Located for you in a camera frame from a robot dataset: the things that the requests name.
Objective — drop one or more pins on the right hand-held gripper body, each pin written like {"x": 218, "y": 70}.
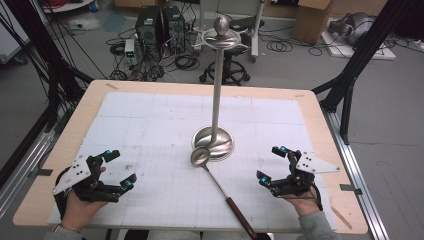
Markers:
{"x": 300, "y": 180}

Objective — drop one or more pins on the small white power supply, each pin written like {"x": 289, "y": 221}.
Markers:
{"x": 130, "y": 50}

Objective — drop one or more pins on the black computer tower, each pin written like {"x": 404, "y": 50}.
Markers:
{"x": 147, "y": 26}
{"x": 173, "y": 28}

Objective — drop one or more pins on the black round stool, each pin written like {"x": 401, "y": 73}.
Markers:
{"x": 230, "y": 71}

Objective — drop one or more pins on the person's right hand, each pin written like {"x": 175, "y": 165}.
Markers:
{"x": 305, "y": 203}

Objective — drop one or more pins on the white grid mat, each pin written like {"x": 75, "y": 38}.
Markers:
{"x": 160, "y": 116}

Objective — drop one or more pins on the open cardboard box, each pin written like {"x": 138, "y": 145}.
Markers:
{"x": 311, "y": 23}

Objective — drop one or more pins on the white metal stand leg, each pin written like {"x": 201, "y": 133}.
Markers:
{"x": 256, "y": 30}

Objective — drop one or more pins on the aluminium rail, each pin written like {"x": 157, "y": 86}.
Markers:
{"x": 353, "y": 166}
{"x": 23, "y": 170}

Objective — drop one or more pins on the white flat board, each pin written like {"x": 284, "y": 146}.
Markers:
{"x": 380, "y": 55}

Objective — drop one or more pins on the black tape strip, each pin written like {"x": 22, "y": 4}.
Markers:
{"x": 44, "y": 172}
{"x": 350, "y": 188}

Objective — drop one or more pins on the grey backpack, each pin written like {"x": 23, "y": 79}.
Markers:
{"x": 355, "y": 28}

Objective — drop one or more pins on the black frame post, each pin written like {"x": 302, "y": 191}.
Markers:
{"x": 363, "y": 53}
{"x": 40, "y": 43}

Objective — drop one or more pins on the steel utensil stand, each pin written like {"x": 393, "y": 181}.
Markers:
{"x": 216, "y": 100}

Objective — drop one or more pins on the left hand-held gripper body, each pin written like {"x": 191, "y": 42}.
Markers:
{"x": 81, "y": 173}

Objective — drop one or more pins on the person's left hand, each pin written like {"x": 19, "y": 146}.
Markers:
{"x": 80, "y": 210}

